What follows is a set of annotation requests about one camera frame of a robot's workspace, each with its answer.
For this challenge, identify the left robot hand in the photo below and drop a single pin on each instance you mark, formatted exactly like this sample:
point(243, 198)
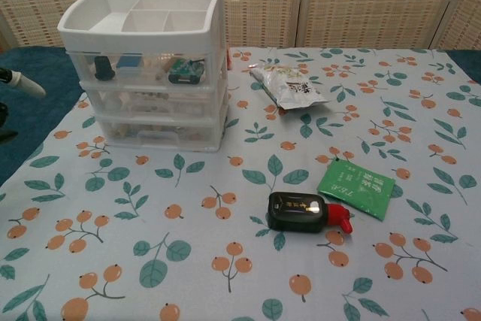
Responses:
point(26, 82)

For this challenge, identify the white plastic drawer organizer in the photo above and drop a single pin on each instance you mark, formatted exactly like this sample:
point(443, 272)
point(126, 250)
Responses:
point(75, 37)

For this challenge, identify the clear drawer with green board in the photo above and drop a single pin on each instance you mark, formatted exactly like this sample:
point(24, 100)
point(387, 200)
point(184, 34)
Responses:
point(150, 73)

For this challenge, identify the clear plastic drawer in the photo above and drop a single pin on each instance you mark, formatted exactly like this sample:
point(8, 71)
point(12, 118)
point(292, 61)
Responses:
point(156, 138)

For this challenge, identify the dark green cone piece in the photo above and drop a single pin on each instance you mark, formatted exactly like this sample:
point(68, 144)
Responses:
point(103, 71)

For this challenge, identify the small blue box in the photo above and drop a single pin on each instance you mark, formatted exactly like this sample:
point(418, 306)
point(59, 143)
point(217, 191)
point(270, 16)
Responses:
point(128, 62)

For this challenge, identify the green circuit board gadget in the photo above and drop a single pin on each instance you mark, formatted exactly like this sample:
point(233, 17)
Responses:
point(186, 71)

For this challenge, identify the white snack bag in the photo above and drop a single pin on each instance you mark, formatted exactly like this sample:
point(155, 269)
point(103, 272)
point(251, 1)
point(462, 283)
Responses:
point(289, 88)

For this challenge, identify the floral print tablecloth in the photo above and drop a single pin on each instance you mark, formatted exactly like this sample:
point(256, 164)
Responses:
point(225, 279)

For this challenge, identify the black ink bottle red cap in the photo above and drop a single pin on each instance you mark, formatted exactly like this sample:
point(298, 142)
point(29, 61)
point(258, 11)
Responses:
point(293, 212)

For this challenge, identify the green tea packet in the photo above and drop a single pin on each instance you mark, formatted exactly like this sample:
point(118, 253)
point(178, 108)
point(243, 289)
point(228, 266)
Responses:
point(357, 189)

